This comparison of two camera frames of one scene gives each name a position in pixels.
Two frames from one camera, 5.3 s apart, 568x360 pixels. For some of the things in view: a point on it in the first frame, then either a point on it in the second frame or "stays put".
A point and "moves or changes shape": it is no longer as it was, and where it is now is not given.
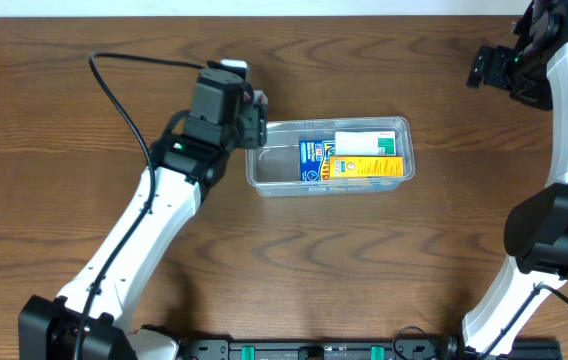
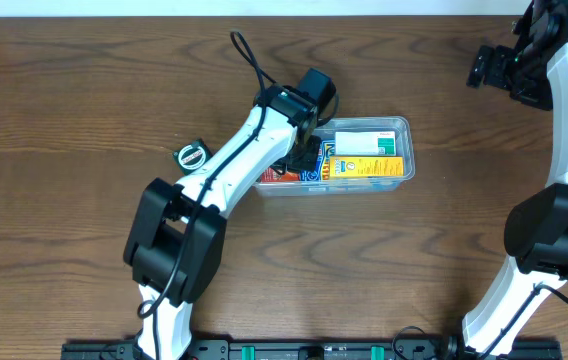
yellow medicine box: (366, 166) stays put
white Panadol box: (365, 143) stays put
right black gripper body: (494, 67) stays put
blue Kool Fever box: (315, 159) stays put
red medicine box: (259, 97) moves or changes shape
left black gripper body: (248, 131) to (300, 158)
